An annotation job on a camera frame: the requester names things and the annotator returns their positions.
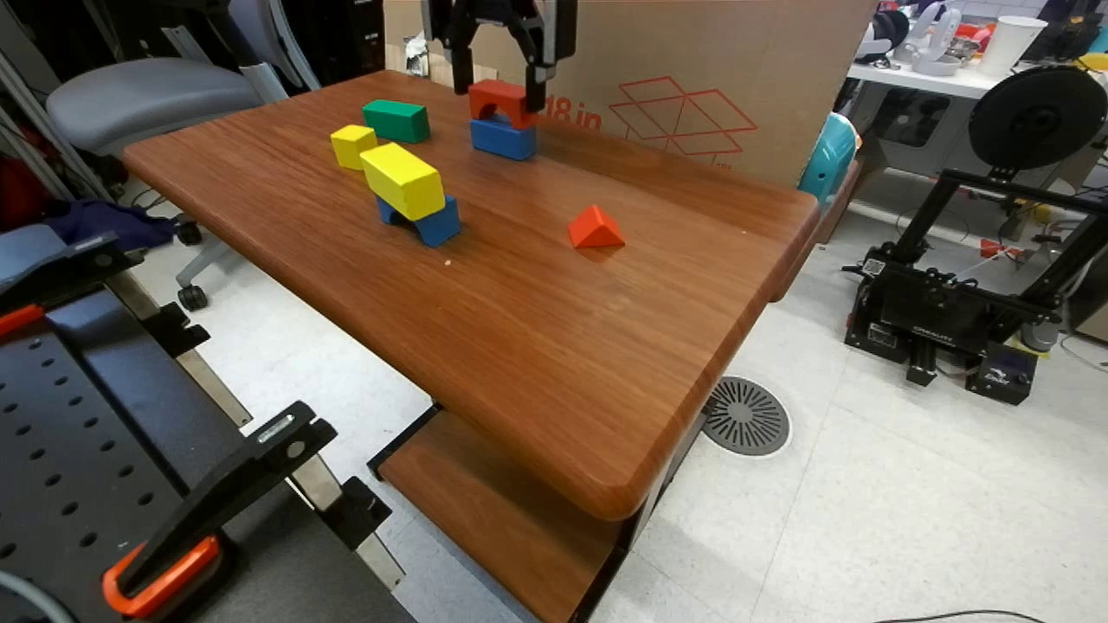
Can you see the orange triangular block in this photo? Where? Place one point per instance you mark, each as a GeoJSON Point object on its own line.
{"type": "Point", "coordinates": [594, 229]}

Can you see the black 3D printer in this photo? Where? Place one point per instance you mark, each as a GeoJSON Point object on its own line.
{"type": "Point", "coordinates": [907, 315]}

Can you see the orange arch block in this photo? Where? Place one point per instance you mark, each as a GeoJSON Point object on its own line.
{"type": "Point", "coordinates": [508, 101]}

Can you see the grey office chair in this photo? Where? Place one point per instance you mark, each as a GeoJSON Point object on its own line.
{"type": "Point", "coordinates": [126, 101]}

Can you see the black filament spool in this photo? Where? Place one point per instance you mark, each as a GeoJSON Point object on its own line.
{"type": "Point", "coordinates": [1035, 120]}

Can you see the green rectangular block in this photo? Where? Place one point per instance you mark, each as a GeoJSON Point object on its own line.
{"type": "Point", "coordinates": [394, 120]}

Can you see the blue rectangular block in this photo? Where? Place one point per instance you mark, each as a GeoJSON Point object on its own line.
{"type": "Point", "coordinates": [503, 138]}

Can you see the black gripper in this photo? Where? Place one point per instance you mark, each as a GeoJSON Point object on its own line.
{"type": "Point", "coordinates": [540, 31]}

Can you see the long yellow block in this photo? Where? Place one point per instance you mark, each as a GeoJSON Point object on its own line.
{"type": "Point", "coordinates": [401, 180]}

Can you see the small yellow cube block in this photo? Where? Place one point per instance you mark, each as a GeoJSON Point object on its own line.
{"type": "Point", "coordinates": [349, 142]}

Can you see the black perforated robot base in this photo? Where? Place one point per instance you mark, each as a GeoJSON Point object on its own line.
{"type": "Point", "coordinates": [102, 438]}

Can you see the blue arch block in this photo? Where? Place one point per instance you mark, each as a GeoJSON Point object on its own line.
{"type": "Point", "coordinates": [435, 229]}

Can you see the black orange clamp handle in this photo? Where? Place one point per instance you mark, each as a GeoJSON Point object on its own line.
{"type": "Point", "coordinates": [156, 573]}

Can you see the wooden table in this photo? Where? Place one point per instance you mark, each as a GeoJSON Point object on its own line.
{"type": "Point", "coordinates": [566, 382]}

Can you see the large cardboard box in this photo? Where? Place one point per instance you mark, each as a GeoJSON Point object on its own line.
{"type": "Point", "coordinates": [736, 84]}

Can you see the round floor drain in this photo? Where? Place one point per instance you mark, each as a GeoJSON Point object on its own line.
{"type": "Point", "coordinates": [745, 420]}

